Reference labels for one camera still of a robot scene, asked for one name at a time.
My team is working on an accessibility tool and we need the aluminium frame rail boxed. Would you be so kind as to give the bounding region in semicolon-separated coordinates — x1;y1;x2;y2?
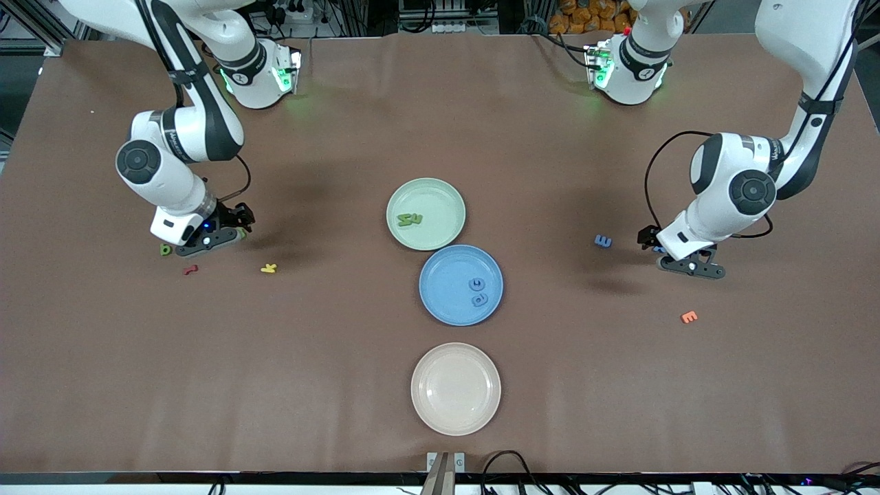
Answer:
0;0;66;57

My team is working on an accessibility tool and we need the metal equipment rack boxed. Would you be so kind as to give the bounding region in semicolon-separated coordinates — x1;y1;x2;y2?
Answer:
397;0;501;35

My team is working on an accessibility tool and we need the brown table cover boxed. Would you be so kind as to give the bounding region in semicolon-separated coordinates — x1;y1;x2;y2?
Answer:
0;31;880;475

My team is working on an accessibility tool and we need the bag of orange items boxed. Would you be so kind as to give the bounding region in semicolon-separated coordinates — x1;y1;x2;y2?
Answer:
549;0;635;35

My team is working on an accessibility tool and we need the black cable loop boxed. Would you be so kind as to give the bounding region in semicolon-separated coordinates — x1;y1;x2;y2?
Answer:
480;450;551;495

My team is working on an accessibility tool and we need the green plate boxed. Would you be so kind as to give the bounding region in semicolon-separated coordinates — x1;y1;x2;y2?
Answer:
386;177;467;252

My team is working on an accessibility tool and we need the black base cable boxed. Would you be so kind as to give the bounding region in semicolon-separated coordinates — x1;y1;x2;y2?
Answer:
533;27;592;69

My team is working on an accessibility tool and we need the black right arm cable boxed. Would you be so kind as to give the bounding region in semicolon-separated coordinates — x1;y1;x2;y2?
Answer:
136;0;252;206

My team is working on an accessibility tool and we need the aluminium camera mount post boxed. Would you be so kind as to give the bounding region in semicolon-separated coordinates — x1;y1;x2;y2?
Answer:
421;452;466;495

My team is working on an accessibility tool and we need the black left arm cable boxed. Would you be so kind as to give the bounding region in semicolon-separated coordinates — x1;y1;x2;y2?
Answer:
643;0;864;240

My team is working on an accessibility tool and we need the beige plate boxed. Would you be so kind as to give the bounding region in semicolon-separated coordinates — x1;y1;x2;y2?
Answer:
410;342;502;437

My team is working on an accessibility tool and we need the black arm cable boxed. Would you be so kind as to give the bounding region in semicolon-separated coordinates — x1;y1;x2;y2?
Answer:
643;0;864;240
136;0;252;206

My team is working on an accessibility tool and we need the blue plate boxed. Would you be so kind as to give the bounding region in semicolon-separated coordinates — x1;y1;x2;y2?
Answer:
419;244;504;327

